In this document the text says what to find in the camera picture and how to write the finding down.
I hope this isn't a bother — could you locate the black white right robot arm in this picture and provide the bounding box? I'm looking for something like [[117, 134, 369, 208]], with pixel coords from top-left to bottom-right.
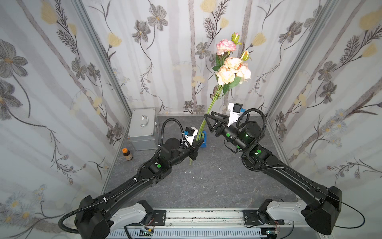
[[204, 108, 342, 235]]

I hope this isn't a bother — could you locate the silver aluminium case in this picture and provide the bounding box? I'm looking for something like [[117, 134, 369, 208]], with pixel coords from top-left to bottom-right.
[[127, 108, 158, 141]]

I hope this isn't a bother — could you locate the white slotted cable duct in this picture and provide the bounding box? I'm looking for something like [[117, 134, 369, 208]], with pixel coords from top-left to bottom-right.
[[105, 228, 266, 239]]

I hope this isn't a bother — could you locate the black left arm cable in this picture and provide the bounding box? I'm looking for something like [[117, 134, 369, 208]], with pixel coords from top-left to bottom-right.
[[57, 118, 186, 234]]

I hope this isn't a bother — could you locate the blue tape dispenser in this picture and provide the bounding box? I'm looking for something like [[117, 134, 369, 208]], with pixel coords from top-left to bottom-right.
[[201, 130, 207, 148]]

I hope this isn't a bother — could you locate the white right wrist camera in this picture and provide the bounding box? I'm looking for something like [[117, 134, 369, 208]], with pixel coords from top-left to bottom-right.
[[227, 103, 245, 126]]

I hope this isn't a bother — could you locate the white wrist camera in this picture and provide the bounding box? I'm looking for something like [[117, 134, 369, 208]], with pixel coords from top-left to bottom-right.
[[227, 103, 245, 126], [184, 126, 199, 145]]

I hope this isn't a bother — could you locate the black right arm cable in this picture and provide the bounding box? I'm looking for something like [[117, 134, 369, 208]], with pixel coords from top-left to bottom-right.
[[235, 108, 287, 172]]

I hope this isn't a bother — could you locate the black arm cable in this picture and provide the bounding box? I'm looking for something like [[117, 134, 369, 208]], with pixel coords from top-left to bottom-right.
[[235, 108, 287, 172], [57, 118, 186, 234]]

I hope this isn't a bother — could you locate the pink artificial flower bouquet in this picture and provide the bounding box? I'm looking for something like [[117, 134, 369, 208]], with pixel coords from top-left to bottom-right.
[[189, 32, 252, 166]]

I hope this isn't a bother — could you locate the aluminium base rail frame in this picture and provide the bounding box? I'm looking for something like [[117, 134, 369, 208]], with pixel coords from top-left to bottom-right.
[[105, 202, 326, 239]]

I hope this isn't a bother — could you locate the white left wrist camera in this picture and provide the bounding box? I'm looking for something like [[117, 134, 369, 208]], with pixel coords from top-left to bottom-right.
[[184, 126, 199, 145]]

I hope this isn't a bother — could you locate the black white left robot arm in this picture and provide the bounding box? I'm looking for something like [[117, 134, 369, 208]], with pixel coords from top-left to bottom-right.
[[74, 138, 203, 239]]

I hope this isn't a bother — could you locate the brown bottle orange cap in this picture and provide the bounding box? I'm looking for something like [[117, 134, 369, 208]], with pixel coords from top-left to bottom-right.
[[122, 148, 133, 161]]

